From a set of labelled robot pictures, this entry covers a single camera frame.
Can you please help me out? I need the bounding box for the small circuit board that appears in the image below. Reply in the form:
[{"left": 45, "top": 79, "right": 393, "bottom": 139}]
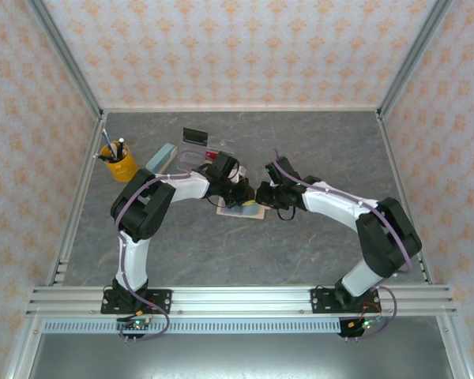
[
  {"left": 116, "top": 317, "right": 151, "bottom": 332},
  {"left": 349, "top": 315, "right": 383, "bottom": 332}
]

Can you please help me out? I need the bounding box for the aluminium frame leg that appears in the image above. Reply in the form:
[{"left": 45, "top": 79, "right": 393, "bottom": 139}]
[
  {"left": 436, "top": 315, "right": 473, "bottom": 379},
  {"left": 6, "top": 315, "right": 44, "bottom": 379}
]

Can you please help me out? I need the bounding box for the grey metal panel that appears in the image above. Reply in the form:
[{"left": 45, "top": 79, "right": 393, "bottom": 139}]
[{"left": 27, "top": 333, "right": 457, "bottom": 379}]

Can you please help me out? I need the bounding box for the aluminium front mounting rail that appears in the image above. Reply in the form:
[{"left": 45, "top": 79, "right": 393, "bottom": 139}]
[{"left": 25, "top": 284, "right": 458, "bottom": 317}]

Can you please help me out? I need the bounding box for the aluminium back frame bar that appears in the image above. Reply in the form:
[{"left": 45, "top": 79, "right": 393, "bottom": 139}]
[{"left": 102, "top": 106, "right": 380, "bottom": 114}]

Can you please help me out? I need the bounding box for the teal and tan block eraser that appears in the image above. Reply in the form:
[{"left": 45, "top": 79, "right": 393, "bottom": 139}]
[{"left": 145, "top": 142, "right": 179, "bottom": 173}]

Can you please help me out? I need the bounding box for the blue pen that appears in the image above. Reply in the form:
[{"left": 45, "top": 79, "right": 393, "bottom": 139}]
[{"left": 101, "top": 128, "right": 118, "bottom": 159}]

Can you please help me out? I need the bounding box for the yellow pen cup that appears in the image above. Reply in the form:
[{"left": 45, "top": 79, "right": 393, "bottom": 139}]
[{"left": 103, "top": 142, "right": 139, "bottom": 183}]

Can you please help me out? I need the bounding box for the black card with grey edge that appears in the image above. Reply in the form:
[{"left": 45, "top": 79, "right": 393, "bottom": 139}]
[{"left": 182, "top": 126, "right": 209, "bottom": 146}]

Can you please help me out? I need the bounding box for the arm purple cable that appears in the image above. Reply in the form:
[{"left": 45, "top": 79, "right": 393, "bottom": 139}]
[
  {"left": 116, "top": 148, "right": 222, "bottom": 343},
  {"left": 272, "top": 148, "right": 414, "bottom": 343}
]

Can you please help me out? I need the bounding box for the pink leather card holder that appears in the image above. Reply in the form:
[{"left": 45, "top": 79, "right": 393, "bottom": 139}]
[{"left": 215, "top": 195, "right": 266, "bottom": 220}]

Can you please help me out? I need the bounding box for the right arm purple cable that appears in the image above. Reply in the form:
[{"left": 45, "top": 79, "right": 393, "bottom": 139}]
[{"left": 272, "top": 148, "right": 414, "bottom": 343}]

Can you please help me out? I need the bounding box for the aluminium side rail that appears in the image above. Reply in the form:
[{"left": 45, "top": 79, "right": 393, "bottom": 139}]
[
  {"left": 376, "top": 111, "right": 436, "bottom": 287},
  {"left": 45, "top": 114, "right": 108, "bottom": 287}
]

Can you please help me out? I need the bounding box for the clear acrylic organizer tray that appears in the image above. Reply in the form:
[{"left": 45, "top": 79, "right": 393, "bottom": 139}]
[{"left": 176, "top": 133, "right": 238, "bottom": 171}]

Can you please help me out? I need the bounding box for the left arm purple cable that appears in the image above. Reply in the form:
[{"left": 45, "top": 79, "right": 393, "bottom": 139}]
[{"left": 116, "top": 148, "right": 222, "bottom": 343}]

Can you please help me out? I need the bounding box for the grey slotted cable duct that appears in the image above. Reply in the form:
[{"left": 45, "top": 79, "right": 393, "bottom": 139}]
[{"left": 43, "top": 320, "right": 348, "bottom": 335}]

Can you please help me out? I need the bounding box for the aluminium corner post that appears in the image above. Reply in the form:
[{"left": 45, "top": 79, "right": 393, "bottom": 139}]
[
  {"left": 377, "top": 0, "right": 456, "bottom": 119},
  {"left": 26, "top": 0, "right": 106, "bottom": 119}
]

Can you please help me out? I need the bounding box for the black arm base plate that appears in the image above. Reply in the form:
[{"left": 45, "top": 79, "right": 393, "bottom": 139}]
[
  {"left": 310, "top": 287, "right": 382, "bottom": 315},
  {"left": 100, "top": 289, "right": 173, "bottom": 315}
]

